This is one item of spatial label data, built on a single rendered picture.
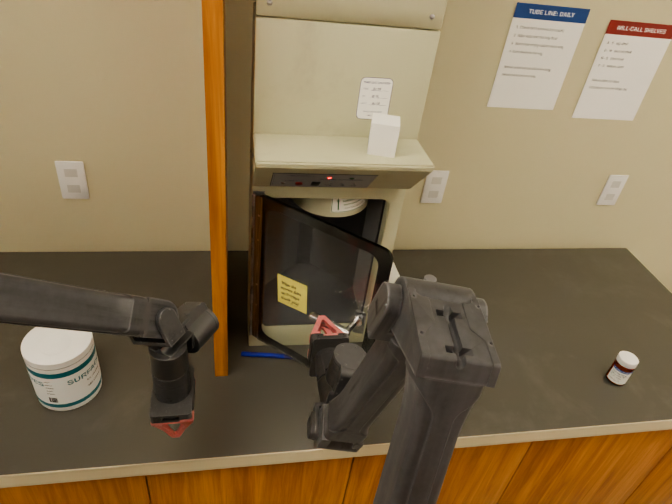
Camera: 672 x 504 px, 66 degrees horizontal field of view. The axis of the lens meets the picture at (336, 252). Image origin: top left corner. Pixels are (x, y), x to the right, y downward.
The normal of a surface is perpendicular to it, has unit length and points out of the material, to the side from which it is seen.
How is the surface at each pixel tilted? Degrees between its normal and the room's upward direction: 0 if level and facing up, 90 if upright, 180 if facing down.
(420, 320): 8
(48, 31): 90
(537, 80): 90
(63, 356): 0
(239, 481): 90
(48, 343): 0
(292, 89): 90
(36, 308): 69
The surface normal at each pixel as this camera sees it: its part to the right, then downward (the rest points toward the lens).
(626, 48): 0.16, 0.60
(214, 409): 0.11, -0.80
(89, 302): 0.89, -0.08
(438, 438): 0.12, 0.29
